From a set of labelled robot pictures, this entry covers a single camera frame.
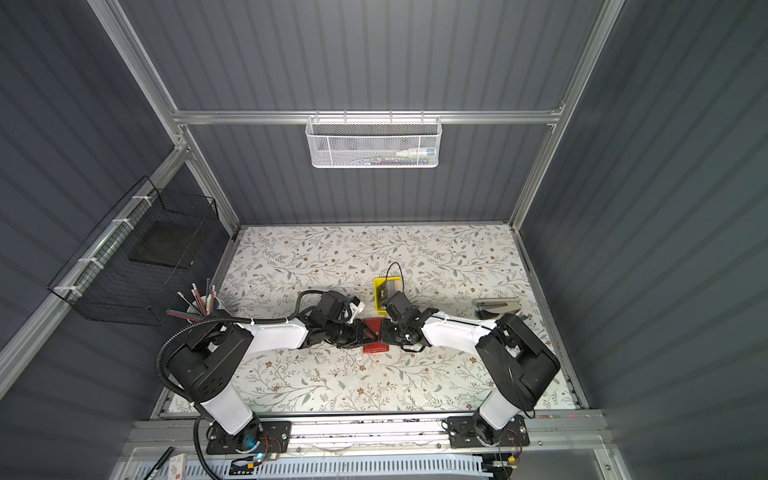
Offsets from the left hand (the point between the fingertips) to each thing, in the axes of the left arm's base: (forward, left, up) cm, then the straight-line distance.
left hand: (380, 346), depth 85 cm
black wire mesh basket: (+12, +60, +25) cm, 66 cm away
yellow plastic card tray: (+20, -1, 0) cm, 20 cm away
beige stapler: (+15, -39, -3) cm, 42 cm away
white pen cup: (+10, +52, +6) cm, 53 cm away
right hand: (+4, -1, -1) cm, 4 cm away
